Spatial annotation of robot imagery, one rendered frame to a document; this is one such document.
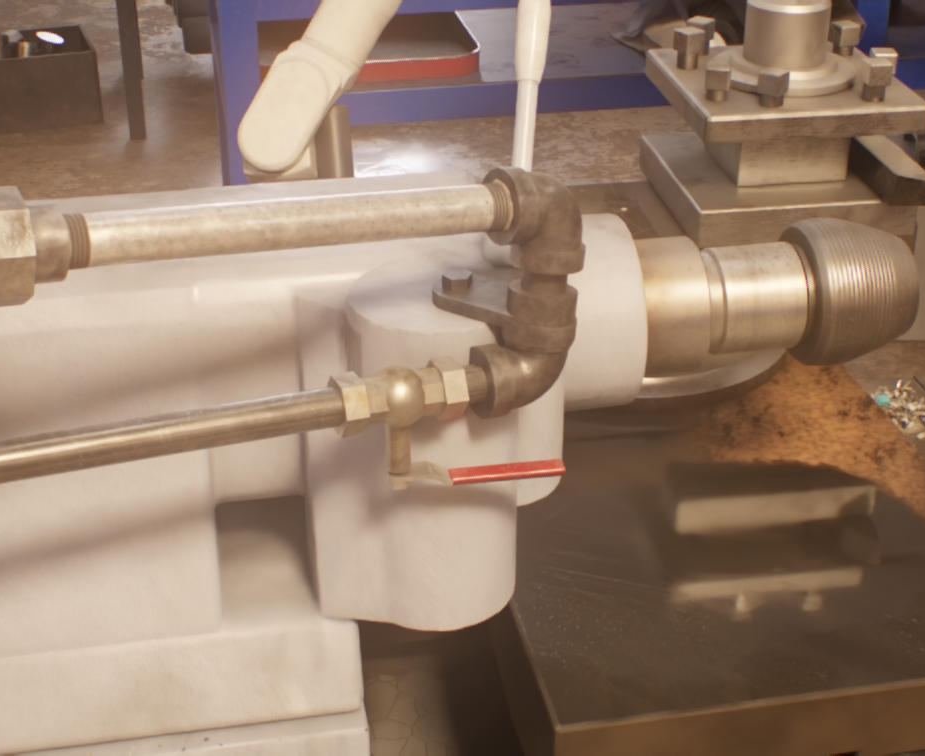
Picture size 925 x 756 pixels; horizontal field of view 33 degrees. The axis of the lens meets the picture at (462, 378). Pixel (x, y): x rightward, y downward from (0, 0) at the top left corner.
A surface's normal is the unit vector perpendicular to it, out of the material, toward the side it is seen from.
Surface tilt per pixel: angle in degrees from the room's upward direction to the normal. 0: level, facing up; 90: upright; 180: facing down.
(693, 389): 34
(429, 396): 67
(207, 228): 63
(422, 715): 23
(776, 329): 104
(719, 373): 50
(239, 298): 56
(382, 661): 90
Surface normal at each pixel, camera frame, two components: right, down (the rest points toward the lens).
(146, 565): 0.18, 0.08
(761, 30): -0.71, 0.33
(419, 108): 0.19, 0.47
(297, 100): -0.07, -0.01
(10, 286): 0.47, 0.58
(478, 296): 0.00, -0.88
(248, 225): 0.49, -0.04
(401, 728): -0.06, -0.76
